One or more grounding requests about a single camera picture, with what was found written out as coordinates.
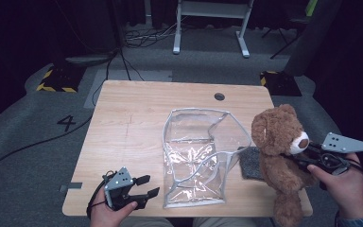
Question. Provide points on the person's left hand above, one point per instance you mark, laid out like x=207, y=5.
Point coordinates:
x=107, y=217

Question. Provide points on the dark grey curtain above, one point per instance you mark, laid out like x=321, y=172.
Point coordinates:
x=312, y=38

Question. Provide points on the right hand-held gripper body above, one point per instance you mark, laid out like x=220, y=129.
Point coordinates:
x=343, y=144

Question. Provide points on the black yellow striped base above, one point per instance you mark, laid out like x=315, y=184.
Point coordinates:
x=280, y=83
x=61, y=78

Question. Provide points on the brown teddy bear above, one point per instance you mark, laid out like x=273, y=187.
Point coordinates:
x=277, y=132

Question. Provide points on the dark round table grommet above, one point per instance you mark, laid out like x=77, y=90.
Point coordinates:
x=219, y=96

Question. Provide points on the clear plastic bag white trim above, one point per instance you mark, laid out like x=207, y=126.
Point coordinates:
x=195, y=157

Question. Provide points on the black chair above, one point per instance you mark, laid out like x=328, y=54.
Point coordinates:
x=296, y=22

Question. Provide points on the white desk frame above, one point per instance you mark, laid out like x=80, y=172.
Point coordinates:
x=212, y=8

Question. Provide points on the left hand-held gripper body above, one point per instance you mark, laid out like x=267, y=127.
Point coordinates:
x=119, y=186

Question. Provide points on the flat grey stand base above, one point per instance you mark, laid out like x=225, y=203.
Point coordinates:
x=88, y=59

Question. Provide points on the person's right hand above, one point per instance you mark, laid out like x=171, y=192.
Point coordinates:
x=346, y=192

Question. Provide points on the grey tape strip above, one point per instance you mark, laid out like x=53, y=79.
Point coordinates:
x=74, y=185

